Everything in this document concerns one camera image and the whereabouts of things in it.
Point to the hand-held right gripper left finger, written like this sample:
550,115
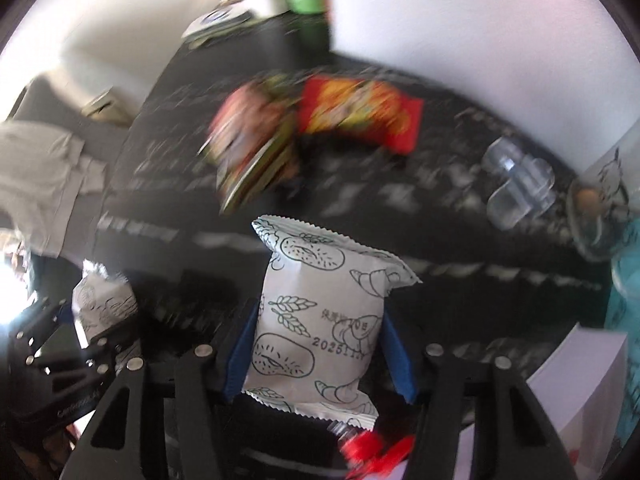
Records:
239,360

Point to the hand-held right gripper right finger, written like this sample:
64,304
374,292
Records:
400,360

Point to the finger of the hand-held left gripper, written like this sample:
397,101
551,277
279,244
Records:
90,357
45,325

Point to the white bread packet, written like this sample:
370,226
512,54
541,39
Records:
102,305
310,320

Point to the white storage box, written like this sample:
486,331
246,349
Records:
575,390

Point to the small red packet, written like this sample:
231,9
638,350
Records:
372,452

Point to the white cloth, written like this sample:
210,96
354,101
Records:
42,180

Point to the clear plastic holder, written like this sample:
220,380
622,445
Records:
517,180

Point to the grey sofa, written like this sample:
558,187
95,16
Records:
65,110

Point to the red and green snack packet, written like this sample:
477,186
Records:
250,135

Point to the cardboard box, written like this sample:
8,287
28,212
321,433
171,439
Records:
107,107

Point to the teal cloth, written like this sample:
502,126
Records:
625,310

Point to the clear glass cup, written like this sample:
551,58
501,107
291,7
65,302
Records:
600,230

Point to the white round scale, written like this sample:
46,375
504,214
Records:
217,22

